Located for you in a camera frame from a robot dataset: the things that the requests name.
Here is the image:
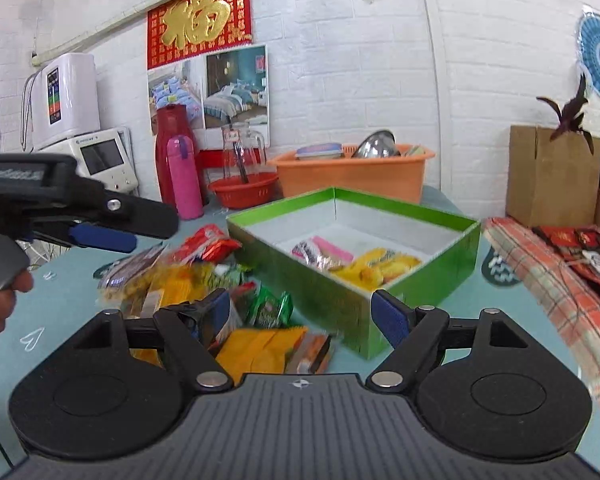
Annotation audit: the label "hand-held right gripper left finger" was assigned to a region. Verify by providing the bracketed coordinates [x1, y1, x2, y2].
[65, 289, 234, 393]

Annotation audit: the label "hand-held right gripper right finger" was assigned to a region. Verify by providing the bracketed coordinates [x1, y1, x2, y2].
[366, 289, 536, 394]

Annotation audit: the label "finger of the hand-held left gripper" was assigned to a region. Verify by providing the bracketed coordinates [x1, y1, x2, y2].
[80, 191, 179, 240]
[32, 224, 138, 253]

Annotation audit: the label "green cardboard box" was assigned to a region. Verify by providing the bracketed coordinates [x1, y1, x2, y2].
[226, 186, 482, 360]

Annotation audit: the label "clear dark snack packet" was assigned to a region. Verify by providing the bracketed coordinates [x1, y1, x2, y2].
[97, 245, 168, 306]

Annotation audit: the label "dark green snack packet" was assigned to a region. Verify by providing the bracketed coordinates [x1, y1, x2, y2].
[247, 285, 295, 330]

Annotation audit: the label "yellow snack packet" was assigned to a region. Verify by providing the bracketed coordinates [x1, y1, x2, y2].
[125, 264, 216, 322]

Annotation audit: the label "pink bottle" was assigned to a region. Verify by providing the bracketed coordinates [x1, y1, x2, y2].
[166, 135, 205, 221]

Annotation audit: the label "white appliance with screen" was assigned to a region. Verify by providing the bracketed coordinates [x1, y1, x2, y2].
[35, 127, 140, 197]

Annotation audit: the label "brown orange snack packet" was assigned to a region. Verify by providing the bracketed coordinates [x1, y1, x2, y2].
[285, 332, 336, 375]

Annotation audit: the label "red flat box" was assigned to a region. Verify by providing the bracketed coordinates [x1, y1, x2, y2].
[197, 149, 277, 172]

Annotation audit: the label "red thermos jug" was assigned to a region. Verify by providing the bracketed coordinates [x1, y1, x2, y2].
[154, 104, 202, 211]

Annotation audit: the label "white water purifier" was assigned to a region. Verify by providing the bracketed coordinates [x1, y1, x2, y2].
[31, 52, 102, 151]

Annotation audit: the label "red plastic basket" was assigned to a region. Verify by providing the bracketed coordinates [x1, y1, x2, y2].
[208, 172, 280, 210]

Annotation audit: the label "glass pitcher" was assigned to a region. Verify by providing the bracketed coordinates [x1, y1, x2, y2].
[221, 122, 268, 183]

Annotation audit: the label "orange plastic basin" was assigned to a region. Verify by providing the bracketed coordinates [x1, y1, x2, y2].
[269, 144, 437, 205]

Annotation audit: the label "plaid cloth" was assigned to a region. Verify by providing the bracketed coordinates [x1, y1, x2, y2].
[482, 216, 600, 441]

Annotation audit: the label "metal bowl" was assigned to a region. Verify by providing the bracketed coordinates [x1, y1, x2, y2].
[351, 130, 402, 158]

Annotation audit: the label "pale plate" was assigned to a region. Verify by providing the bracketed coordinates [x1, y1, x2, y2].
[295, 142, 343, 161]

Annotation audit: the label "red printed packets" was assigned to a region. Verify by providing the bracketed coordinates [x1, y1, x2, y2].
[532, 225, 600, 301]

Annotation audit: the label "brown paper bag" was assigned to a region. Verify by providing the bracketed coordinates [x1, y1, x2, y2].
[506, 125, 600, 228]

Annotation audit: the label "purple leaf plant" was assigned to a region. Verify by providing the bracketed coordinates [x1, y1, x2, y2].
[536, 74, 596, 155]

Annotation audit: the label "white purifier hose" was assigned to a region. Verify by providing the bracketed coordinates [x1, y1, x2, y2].
[21, 72, 40, 153]

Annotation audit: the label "bedding wall poster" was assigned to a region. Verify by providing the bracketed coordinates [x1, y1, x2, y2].
[147, 44, 271, 137]

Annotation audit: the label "red wall calendar gold character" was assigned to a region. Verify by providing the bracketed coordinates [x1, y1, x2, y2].
[146, 0, 255, 71]

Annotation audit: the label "white vertical wall pipe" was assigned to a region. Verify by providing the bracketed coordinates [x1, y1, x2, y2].
[415, 0, 454, 196]

